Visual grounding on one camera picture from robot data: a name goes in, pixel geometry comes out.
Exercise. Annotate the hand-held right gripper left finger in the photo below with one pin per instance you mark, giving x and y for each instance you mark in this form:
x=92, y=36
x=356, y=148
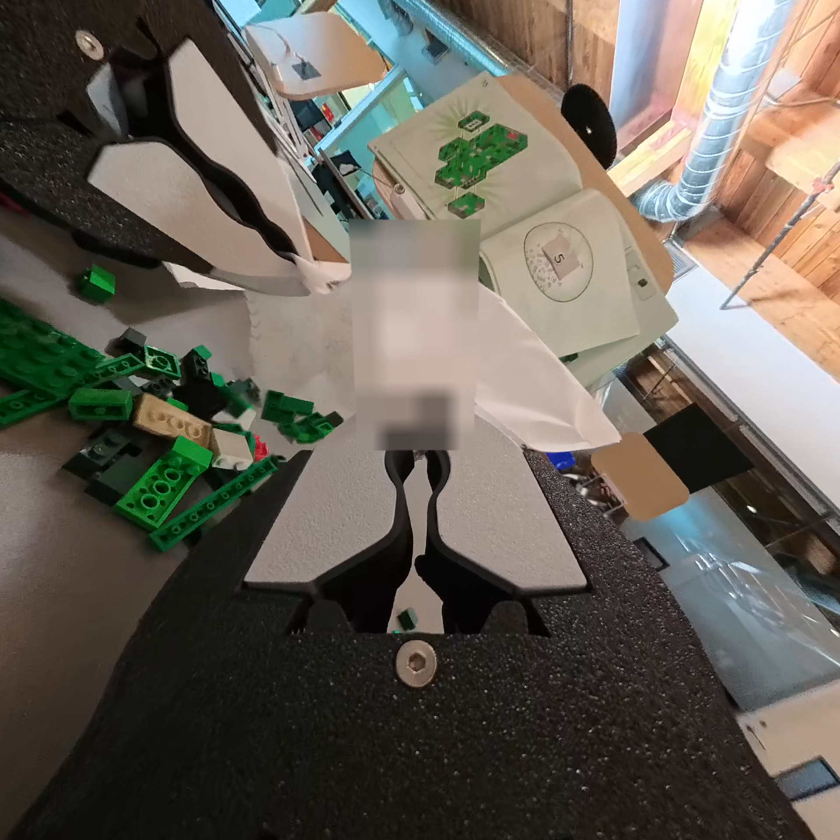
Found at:
x=328, y=525

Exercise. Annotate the toy instruction booklet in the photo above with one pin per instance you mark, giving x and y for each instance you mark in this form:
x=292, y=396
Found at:
x=525, y=164

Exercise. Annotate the pile of green toy bricks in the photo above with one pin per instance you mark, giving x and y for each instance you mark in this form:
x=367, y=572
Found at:
x=157, y=485

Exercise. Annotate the silver ventilation duct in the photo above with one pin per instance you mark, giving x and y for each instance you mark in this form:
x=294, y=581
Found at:
x=728, y=118

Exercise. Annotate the white text-printed paper bag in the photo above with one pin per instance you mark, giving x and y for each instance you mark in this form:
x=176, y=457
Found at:
x=538, y=380

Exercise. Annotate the small green toy brick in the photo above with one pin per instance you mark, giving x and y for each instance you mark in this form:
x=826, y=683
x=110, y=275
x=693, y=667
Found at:
x=98, y=283
x=408, y=620

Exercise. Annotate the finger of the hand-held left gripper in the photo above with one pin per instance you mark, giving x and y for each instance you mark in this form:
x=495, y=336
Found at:
x=170, y=203
x=229, y=144

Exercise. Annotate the grey desk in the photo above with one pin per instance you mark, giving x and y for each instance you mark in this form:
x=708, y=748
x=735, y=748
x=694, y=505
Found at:
x=59, y=590

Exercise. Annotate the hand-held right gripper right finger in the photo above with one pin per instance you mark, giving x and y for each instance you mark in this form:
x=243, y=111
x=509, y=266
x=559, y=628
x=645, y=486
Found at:
x=505, y=525

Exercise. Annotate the tan table with grommet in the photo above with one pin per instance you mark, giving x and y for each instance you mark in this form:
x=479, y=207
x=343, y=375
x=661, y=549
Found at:
x=328, y=52

